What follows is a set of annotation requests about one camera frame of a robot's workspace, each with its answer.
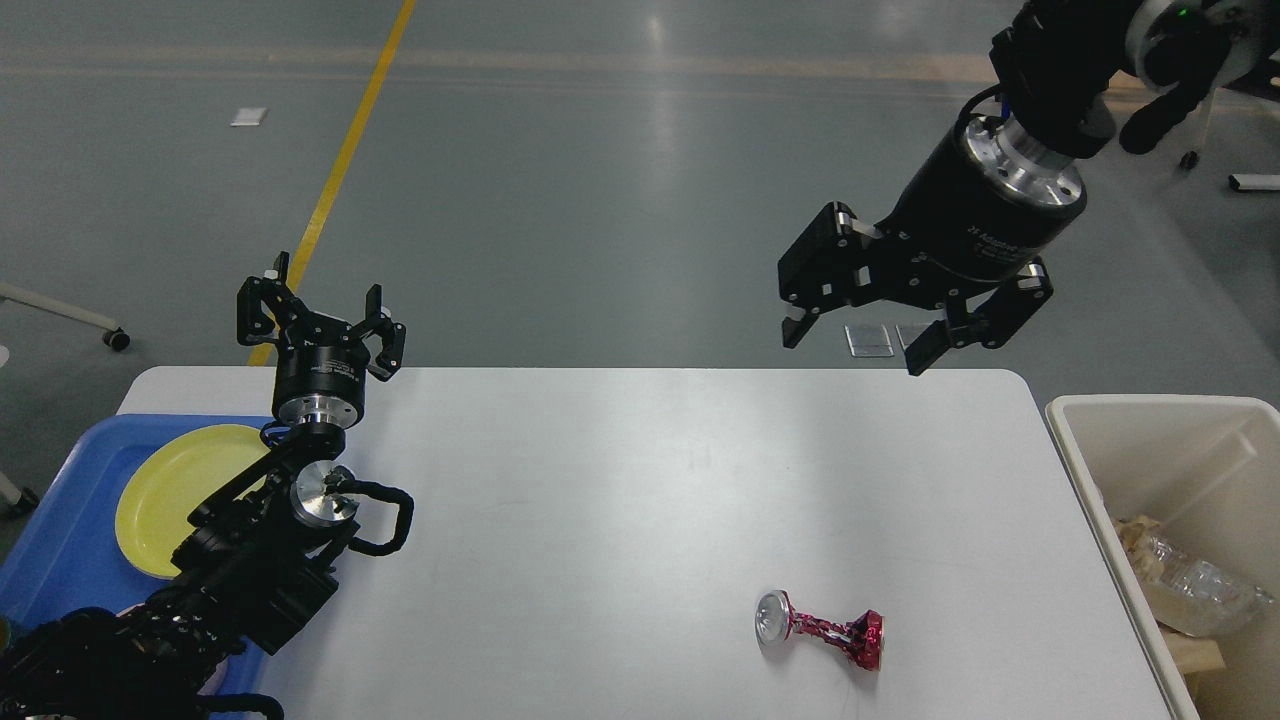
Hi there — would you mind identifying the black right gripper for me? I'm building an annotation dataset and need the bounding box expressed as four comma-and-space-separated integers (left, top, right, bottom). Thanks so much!
777, 118, 1088, 375

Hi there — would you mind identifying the brown paper ball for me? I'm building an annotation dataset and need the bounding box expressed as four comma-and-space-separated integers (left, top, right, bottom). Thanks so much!
1111, 514, 1164, 562

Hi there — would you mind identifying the brown paper bag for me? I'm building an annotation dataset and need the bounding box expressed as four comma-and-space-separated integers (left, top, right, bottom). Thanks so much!
1162, 632, 1226, 676

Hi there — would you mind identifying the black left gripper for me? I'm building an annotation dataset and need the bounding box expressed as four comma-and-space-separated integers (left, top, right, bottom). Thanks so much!
236, 251, 407, 429

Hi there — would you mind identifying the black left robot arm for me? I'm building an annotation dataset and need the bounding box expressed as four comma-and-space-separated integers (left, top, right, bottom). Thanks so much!
3, 251, 415, 719

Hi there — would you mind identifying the beige plastic bin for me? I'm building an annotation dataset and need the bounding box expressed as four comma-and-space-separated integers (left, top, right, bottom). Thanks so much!
1046, 395, 1279, 719

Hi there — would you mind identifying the crushed red can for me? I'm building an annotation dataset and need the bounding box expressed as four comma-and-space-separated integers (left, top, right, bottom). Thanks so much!
753, 589, 884, 673

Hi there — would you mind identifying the yellow plastic plate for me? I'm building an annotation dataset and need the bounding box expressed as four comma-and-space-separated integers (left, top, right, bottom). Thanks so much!
114, 424, 268, 580

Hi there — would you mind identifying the white caster leg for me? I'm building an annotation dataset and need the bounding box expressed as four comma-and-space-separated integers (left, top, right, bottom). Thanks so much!
1, 282, 132, 352

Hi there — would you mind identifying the clear plastic bottle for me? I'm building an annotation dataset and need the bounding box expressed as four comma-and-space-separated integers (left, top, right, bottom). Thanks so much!
1129, 534, 1276, 638

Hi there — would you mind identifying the blue plastic tray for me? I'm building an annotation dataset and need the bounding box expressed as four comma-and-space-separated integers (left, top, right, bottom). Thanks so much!
3, 415, 287, 719

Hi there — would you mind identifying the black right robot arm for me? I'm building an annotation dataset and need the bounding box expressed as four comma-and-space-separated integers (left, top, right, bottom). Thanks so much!
777, 1, 1277, 375

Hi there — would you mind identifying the floor outlet plate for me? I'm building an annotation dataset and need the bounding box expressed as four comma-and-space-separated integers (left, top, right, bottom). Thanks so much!
844, 324, 895, 359
895, 323, 932, 351

